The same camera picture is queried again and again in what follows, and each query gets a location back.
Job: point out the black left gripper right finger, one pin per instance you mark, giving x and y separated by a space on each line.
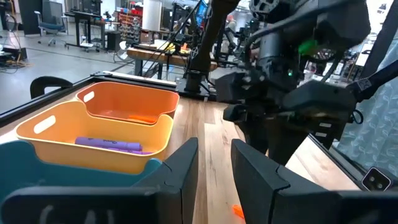
255 180

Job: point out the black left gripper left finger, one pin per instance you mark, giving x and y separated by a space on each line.
183 174

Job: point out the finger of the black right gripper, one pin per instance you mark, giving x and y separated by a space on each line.
280 143

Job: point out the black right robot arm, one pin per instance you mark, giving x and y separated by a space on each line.
208 40

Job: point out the orange highlighter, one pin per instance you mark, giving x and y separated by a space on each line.
238 211

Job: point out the black drawer unit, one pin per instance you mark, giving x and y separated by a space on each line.
326 137

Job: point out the yellow plastic bin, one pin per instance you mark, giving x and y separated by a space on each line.
93 161

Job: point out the orange plastic bin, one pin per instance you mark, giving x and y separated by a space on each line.
130 99

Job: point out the blue-grey patterned curtain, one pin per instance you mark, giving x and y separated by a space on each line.
376 133

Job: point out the blue lit monitor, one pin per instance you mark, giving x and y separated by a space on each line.
200 14

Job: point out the wooden workbench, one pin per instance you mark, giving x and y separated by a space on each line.
149 56

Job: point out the dark teal plastic bin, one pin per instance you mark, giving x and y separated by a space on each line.
46 177

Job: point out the white panel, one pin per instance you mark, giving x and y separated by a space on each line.
152 15

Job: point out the small black cabinet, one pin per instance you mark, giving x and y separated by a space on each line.
113 40

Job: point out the red parts shelf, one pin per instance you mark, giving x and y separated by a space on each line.
130 25

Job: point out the black chair back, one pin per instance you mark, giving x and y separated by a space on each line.
46 82

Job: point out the black desk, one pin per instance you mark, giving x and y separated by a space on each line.
84 17

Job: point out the blue office chair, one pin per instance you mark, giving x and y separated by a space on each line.
53 28

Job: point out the black floor box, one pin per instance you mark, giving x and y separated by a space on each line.
15 53

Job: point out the tall black cabinet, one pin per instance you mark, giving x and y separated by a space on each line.
29 17

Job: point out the black diagonal frame brace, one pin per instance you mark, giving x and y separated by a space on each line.
373 84

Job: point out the small black table camera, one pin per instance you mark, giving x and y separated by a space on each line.
376 179

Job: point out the black frame post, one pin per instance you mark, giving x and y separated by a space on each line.
384 34

